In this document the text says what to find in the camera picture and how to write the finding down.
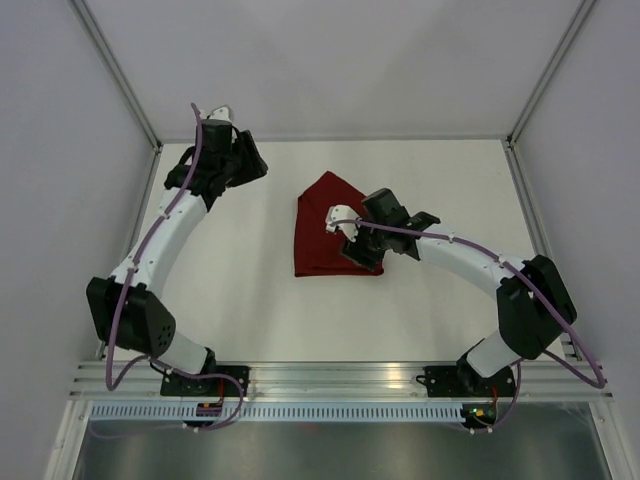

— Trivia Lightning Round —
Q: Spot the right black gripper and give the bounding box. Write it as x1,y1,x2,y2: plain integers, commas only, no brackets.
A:
339,210,390,272

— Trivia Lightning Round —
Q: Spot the dark red cloth napkin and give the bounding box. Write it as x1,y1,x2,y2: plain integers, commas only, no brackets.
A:
293,171,384,278

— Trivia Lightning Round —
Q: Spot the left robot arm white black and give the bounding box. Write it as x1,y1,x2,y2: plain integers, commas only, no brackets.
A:
86,106,268,396

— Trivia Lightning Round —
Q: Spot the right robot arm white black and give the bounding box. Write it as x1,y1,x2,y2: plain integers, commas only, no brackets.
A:
326,188,577,395

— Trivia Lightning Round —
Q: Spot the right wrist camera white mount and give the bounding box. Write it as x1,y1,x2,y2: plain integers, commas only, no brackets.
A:
325,205,360,242

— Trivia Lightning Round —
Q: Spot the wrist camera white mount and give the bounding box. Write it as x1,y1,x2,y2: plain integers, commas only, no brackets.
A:
205,105,234,123
325,205,360,242

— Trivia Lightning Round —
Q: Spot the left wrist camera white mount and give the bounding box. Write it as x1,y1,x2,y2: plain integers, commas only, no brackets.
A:
205,105,234,123

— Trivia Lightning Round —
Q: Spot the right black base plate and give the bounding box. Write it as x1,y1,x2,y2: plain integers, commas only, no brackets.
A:
415,365,516,398

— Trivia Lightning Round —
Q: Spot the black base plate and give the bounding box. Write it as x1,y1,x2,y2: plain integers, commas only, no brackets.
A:
415,365,516,398
160,365,251,398

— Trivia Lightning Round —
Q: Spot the left aluminium frame post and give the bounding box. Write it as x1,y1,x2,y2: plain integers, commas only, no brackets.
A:
68,0,162,153

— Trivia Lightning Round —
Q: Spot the aluminium frame post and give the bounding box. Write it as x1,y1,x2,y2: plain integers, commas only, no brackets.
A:
68,0,162,153
504,0,599,148

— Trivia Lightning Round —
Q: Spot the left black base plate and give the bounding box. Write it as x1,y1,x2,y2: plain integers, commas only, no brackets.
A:
160,365,251,398

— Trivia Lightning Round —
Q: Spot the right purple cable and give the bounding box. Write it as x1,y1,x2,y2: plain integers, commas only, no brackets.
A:
339,218,607,431

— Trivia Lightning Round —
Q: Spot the aluminium mounting rail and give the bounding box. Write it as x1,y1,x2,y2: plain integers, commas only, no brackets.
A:
68,360,612,402

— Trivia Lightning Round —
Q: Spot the white slotted cable duct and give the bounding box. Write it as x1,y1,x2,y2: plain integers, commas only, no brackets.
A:
90,401,464,423

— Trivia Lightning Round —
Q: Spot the right aluminium frame post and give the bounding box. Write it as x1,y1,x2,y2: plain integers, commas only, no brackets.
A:
504,0,599,148

